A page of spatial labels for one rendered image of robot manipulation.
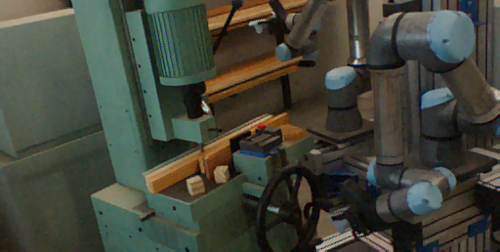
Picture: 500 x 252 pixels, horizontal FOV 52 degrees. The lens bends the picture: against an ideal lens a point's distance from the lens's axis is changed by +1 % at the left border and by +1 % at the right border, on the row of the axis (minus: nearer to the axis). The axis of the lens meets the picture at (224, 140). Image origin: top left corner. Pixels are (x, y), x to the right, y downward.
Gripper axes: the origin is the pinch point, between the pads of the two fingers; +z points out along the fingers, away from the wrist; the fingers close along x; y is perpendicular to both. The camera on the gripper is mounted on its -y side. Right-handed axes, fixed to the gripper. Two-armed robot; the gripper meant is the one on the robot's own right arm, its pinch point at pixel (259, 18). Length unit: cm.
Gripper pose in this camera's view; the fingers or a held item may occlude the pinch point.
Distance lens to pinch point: 251.1
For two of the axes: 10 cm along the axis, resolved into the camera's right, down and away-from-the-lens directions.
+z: -6.3, -1.7, 7.5
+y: 2.6, 8.8, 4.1
